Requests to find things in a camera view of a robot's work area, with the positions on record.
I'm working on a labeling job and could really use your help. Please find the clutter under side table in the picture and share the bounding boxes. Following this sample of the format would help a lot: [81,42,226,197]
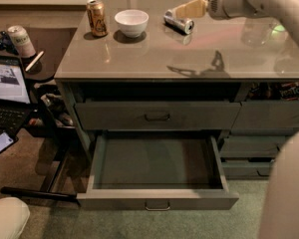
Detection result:
[28,84,74,127]

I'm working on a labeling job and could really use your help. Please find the right bottom grey drawer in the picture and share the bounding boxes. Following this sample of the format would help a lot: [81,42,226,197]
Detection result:
[222,162,273,179]

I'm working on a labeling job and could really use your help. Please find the white pen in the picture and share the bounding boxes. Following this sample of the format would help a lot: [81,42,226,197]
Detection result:
[25,51,45,72]

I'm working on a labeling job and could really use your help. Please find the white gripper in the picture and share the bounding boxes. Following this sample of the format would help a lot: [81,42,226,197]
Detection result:
[171,0,265,20]

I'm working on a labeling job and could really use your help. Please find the right middle grey drawer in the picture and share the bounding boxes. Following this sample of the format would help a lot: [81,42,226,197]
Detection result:
[220,135,286,158]

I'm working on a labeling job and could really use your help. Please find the black side table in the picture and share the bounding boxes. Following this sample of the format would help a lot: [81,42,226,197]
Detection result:
[0,26,79,83]

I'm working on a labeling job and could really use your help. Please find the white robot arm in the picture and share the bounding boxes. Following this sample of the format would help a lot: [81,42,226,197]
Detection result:
[171,0,299,239]

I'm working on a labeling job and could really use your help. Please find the white rounded object bottom left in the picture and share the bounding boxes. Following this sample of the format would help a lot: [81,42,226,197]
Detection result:
[0,197,30,239]

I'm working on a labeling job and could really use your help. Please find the open laptop computer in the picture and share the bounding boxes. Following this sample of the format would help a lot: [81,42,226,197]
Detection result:
[0,56,34,138]

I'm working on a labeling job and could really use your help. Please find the open middle grey drawer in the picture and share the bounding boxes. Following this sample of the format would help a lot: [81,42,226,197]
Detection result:
[77,132,239,211]

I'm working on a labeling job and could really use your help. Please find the white ceramic bowl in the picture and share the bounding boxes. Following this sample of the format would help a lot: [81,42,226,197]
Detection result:
[115,9,150,38]

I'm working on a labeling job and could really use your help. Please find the gold beverage can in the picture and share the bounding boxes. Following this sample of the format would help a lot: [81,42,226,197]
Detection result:
[86,0,108,37]

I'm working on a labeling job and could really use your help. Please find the silver redbull can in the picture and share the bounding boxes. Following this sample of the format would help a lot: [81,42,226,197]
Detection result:
[163,10,194,35]

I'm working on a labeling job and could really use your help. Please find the right top grey drawer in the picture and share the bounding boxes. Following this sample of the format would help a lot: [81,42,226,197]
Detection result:
[233,101,299,129]

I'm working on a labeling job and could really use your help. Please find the white pink beverage can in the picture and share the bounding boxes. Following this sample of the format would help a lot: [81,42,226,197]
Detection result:
[7,25,36,58]

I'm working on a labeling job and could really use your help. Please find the snack packages in shelf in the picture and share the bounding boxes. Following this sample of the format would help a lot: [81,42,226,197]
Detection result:
[248,82,299,101]

